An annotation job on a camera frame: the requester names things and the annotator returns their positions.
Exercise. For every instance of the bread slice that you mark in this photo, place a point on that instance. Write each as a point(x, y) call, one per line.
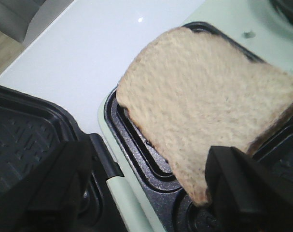
point(188, 91)

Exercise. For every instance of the mint green breakfast maker lid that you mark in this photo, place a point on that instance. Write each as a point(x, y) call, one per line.
point(30, 130)

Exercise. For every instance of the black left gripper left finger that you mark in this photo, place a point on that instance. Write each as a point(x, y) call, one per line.
point(48, 199)

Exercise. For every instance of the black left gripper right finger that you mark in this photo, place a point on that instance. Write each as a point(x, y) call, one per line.
point(246, 196)

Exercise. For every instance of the left grey chair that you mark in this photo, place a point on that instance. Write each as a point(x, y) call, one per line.
point(16, 16)

